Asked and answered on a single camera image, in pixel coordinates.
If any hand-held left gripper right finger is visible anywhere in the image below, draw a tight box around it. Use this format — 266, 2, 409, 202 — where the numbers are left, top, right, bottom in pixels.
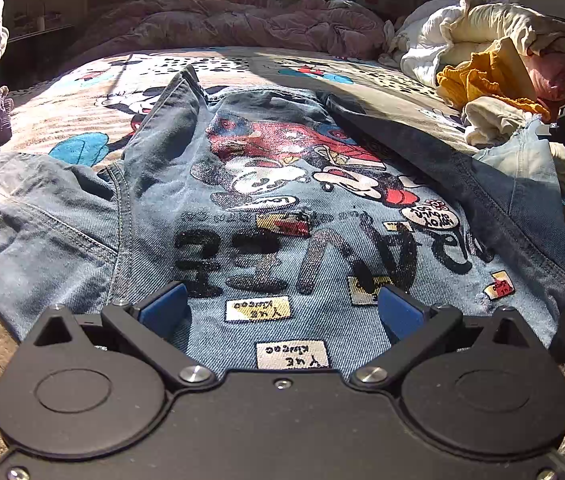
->
349, 285, 543, 388

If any pink quilt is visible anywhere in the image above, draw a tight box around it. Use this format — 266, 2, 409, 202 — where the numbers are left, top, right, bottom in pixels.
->
70, 0, 388, 58

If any yellow knitted sweater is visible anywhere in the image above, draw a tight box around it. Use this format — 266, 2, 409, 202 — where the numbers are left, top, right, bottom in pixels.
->
435, 50, 553, 121

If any blue denim jacket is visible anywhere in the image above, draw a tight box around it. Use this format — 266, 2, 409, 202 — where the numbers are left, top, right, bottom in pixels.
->
0, 65, 565, 373

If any cluttered dark shelf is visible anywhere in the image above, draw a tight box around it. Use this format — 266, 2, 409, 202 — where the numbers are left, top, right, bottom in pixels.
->
5, 2, 80, 46

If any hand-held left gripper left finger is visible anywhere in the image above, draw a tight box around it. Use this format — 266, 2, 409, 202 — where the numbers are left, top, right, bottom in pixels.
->
35, 283, 218, 392

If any pink cloth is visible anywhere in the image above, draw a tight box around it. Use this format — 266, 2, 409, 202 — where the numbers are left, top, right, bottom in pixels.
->
522, 50, 565, 111

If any white cream duvet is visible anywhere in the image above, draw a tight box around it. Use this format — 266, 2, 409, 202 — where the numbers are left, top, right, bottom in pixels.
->
379, 0, 565, 88

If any cartoon mouse printed blanket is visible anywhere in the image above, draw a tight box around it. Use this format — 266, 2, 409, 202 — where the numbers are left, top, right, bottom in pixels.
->
0, 45, 565, 466

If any cream folded garment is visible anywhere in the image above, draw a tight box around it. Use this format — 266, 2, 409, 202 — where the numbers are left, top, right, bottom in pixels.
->
462, 95, 565, 181

